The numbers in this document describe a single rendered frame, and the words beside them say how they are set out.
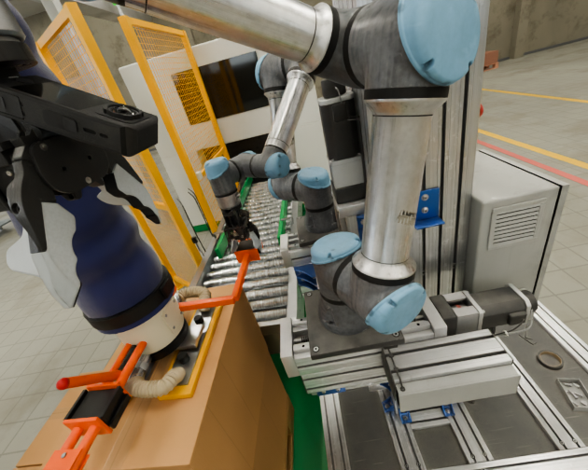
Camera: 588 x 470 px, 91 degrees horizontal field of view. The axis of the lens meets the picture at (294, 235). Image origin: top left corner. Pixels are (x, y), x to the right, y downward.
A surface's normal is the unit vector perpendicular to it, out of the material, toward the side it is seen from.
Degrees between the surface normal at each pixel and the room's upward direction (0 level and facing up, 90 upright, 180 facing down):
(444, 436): 0
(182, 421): 0
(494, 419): 0
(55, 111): 90
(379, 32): 71
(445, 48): 83
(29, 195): 90
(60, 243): 90
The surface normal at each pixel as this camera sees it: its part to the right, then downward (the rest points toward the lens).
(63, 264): 0.97, -0.12
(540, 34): 0.04, 0.51
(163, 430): -0.23, -0.83
